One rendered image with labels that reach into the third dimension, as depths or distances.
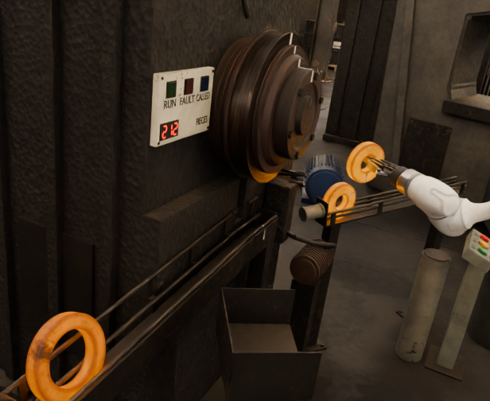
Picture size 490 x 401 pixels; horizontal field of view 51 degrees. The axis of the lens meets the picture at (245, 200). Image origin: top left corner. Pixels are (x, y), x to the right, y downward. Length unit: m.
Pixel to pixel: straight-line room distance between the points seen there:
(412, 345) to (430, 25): 2.55
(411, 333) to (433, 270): 0.33
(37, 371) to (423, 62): 3.67
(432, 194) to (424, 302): 0.76
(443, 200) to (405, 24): 2.74
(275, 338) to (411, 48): 3.22
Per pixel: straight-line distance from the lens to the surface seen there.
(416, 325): 2.43
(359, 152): 1.93
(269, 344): 1.40
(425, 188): 1.74
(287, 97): 1.50
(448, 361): 2.55
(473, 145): 4.17
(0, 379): 2.13
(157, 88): 1.28
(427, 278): 2.32
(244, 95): 1.45
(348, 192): 2.12
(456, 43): 4.18
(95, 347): 1.22
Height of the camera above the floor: 1.44
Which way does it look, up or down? 22 degrees down
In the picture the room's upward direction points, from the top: 7 degrees clockwise
